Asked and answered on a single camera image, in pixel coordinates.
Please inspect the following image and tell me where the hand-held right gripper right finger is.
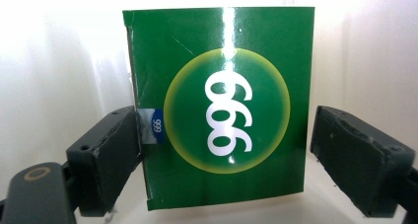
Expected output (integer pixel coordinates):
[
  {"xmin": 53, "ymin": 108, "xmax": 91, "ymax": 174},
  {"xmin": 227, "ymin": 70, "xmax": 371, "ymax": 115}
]
[{"xmin": 309, "ymin": 105, "xmax": 417, "ymax": 219}]

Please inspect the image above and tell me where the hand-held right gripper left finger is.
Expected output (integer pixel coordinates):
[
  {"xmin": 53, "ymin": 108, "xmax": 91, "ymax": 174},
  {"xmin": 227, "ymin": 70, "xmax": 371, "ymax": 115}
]
[{"xmin": 65, "ymin": 105, "xmax": 145, "ymax": 218}]

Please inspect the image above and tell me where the white storage box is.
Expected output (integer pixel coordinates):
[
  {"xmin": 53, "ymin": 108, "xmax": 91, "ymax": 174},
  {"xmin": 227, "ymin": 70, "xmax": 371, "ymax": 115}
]
[{"xmin": 0, "ymin": 0, "xmax": 418, "ymax": 224}]

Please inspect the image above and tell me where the green cardboard box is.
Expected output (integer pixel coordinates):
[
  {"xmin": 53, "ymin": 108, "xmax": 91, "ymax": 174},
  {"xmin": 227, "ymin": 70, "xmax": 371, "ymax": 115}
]
[{"xmin": 122, "ymin": 6, "xmax": 315, "ymax": 212}]

